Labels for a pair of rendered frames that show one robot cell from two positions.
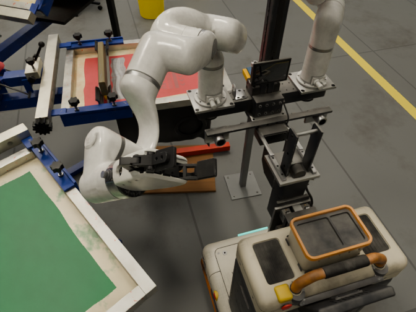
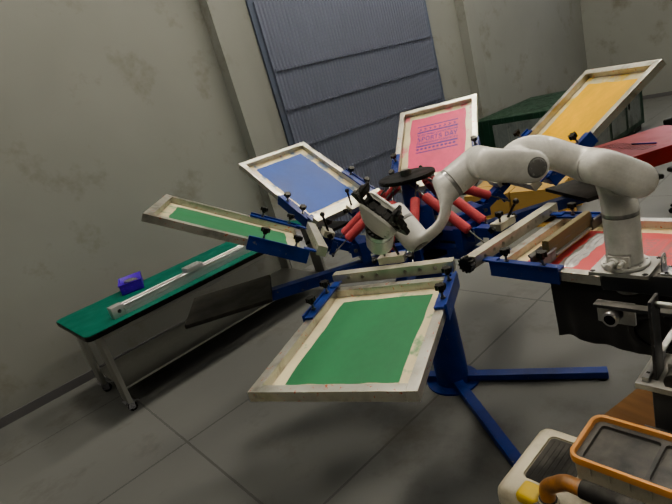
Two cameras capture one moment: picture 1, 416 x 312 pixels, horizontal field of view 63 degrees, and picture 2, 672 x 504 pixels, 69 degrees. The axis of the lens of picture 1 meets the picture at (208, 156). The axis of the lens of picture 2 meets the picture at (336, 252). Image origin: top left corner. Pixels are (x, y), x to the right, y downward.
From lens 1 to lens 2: 0.95 m
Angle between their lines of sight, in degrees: 64
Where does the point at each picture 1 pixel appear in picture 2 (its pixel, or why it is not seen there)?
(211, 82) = (611, 235)
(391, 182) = not seen: outside the picture
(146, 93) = (439, 186)
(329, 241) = (629, 466)
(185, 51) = (478, 156)
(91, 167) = not seen: hidden behind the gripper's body
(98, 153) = not seen: hidden behind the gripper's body
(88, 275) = (392, 365)
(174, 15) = (524, 141)
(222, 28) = (586, 158)
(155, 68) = (457, 170)
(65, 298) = (367, 369)
